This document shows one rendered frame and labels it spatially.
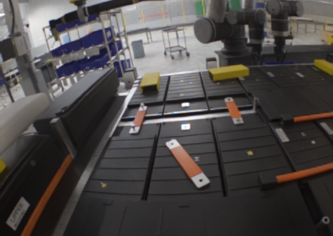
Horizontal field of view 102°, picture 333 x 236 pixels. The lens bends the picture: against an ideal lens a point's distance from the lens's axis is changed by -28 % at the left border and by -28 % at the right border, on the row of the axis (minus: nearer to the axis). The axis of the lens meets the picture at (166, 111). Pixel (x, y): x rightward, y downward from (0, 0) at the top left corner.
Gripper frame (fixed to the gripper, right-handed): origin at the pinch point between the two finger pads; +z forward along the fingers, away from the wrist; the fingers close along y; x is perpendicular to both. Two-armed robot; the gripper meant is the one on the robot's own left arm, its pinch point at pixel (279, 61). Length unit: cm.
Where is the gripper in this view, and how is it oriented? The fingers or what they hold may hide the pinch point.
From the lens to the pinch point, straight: 125.8
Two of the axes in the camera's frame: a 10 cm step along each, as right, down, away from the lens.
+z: 1.6, 8.6, 4.8
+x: 9.8, -1.0, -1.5
